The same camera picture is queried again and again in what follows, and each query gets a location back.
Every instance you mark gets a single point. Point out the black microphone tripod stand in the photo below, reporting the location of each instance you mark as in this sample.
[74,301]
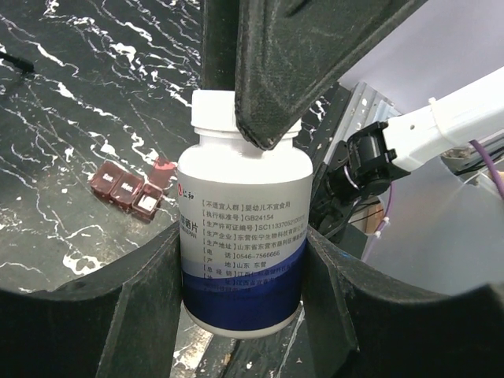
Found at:
[20,63]

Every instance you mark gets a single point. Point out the white pill bottle blue label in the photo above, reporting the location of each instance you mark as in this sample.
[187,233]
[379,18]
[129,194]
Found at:
[243,222]

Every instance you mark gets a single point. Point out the brown weekly pill organizer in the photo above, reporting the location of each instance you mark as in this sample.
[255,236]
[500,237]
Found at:
[138,196]

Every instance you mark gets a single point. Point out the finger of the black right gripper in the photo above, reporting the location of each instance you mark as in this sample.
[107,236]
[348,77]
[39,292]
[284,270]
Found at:
[220,23]
[290,52]

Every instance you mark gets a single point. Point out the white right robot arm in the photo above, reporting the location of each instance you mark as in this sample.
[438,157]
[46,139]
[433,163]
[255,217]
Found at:
[385,151]

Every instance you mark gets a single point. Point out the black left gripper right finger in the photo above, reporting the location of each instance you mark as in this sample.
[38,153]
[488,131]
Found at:
[363,323]

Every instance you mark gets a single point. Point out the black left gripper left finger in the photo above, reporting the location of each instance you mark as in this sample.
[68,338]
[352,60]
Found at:
[119,321]

